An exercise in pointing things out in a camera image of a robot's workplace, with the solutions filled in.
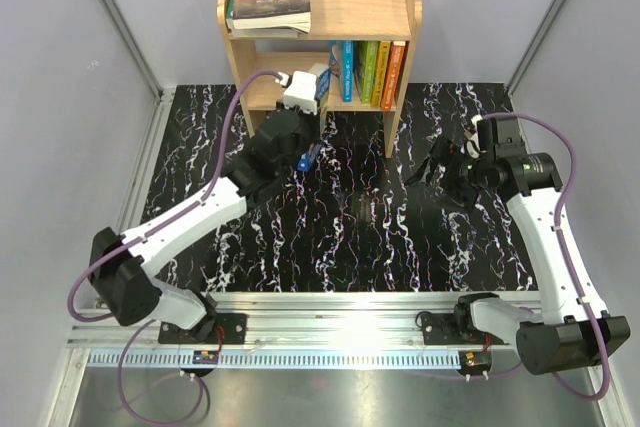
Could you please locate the blue 91-Storey Treehouse book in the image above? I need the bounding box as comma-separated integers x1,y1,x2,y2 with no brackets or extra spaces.
295,63,331,172

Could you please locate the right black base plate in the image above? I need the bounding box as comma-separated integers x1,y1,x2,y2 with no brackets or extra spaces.
414,311,504,347

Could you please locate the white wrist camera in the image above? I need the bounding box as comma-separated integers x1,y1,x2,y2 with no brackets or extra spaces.
462,115,483,158
276,71,319,116

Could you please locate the purple 52-Storey Treehouse book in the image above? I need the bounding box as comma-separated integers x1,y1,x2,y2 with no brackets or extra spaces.
230,28,300,39

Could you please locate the orange 78-Storey Treehouse book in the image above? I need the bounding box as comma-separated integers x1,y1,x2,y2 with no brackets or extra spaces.
380,41,406,111

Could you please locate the slotted cable duct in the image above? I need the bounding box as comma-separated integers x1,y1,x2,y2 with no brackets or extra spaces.
87,348,492,372

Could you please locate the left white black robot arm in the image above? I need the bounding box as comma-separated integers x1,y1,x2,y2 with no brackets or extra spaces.
89,108,326,344

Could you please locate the light blue Treehouse book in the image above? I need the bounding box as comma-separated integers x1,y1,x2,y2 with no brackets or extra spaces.
329,40,354,103

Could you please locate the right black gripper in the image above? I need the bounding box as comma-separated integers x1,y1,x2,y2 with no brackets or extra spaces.
404,136,494,215

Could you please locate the green 65-Storey Treehouse book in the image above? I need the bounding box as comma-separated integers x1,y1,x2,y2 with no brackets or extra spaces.
356,40,379,104

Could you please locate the wooden two-tier shelf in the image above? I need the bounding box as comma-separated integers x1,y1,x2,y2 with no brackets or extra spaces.
217,0,423,157

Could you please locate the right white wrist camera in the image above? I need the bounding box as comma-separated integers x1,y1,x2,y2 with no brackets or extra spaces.
462,115,483,158

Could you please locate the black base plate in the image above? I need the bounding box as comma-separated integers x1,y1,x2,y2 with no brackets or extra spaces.
414,311,504,347
158,313,248,345

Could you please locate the black marble pattern mat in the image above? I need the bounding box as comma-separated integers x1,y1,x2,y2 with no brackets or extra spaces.
159,83,537,293

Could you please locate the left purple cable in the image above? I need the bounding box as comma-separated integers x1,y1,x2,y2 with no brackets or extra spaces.
67,69,291,423

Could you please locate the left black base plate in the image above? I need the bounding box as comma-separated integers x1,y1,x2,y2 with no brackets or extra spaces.
158,313,248,345

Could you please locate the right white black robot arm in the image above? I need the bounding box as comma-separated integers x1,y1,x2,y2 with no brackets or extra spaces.
406,114,631,375

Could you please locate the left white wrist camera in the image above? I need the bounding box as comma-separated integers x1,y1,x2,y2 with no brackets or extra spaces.
276,71,319,116

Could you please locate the blue back-cover Treehouse book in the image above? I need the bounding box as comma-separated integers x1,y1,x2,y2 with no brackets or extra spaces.
371,41,391,108

